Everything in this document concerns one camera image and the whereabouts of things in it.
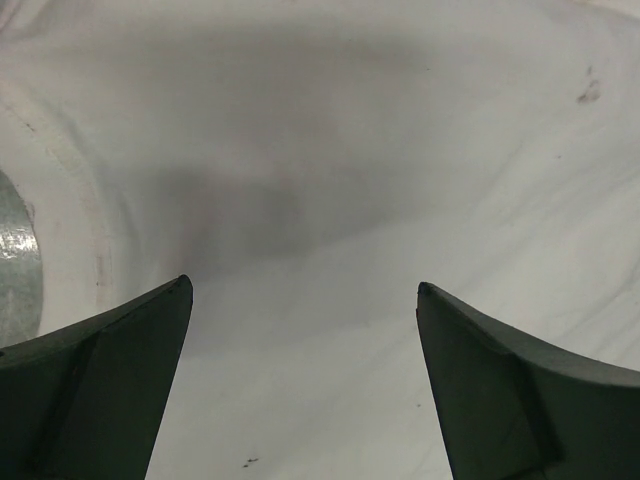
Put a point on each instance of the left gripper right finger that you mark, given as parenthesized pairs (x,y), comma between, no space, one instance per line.
(512,406)

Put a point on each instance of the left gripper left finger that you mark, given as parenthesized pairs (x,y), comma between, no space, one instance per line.
(87,401)

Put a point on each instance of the white t shirt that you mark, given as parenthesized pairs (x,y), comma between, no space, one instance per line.
(308,164)

